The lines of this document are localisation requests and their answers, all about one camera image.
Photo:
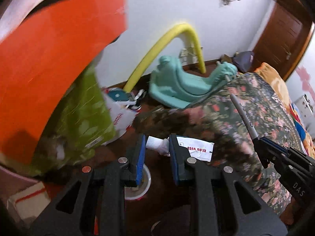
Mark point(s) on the white trash cup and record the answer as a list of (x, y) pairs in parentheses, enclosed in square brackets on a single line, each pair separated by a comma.
[(139, 191)]

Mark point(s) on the wall power socket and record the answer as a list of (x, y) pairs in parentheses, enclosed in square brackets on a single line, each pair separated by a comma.
[(188, 55)]

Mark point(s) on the green leafy bag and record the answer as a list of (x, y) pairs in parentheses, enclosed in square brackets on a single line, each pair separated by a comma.
[(80, 123)]

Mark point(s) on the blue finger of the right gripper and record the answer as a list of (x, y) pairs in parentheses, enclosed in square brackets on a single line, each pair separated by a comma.
[(268, 151)]

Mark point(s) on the white towel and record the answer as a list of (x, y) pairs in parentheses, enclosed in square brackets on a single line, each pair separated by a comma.
[(29, 2)]

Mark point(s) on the cardboard box by bed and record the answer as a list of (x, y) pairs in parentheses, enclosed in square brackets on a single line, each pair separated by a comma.
[(226, 58)]

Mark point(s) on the floral bed quilt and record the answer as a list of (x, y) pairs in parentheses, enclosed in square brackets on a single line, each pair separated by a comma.
[(215, 119)]

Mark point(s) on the white storage box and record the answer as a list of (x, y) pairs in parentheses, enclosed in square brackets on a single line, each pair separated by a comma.
[(304, 106)]

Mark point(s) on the white wardrobe with hearts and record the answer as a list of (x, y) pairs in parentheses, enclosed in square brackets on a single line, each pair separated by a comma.
[(301, 81)]

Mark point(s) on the orange box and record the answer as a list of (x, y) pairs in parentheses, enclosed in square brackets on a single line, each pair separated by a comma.
[(41, 59)]

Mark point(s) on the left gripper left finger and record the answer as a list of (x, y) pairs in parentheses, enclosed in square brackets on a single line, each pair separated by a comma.
[(94, 198)]

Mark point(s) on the teal plastic ride-on toy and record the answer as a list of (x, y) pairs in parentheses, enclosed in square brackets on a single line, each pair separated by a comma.
[(173, 87)]

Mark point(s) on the orange yellow blanket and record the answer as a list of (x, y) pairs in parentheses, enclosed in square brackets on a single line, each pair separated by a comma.
[(271, 76)]

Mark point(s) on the brown wooden door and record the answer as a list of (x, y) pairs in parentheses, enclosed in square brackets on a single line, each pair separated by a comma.
[(285, 38)]

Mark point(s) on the yellow foam tube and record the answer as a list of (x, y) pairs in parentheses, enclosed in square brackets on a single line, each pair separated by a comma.
[(161, 47)]

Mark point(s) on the dark blue backpack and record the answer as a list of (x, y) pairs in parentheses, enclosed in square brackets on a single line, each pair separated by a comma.
[(243, 61)]

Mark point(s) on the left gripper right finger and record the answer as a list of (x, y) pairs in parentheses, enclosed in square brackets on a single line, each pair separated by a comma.
[(222, 202)]

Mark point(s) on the grey marker pen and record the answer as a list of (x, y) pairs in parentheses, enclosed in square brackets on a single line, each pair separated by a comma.
[(245, 118)]

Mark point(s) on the white plastic shopping bag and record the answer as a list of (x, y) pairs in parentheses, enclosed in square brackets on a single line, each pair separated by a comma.
[(123, 107)]

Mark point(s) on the colourful patchwork blanket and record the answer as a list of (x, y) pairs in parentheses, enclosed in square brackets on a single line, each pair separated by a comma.
[(304, 135)]

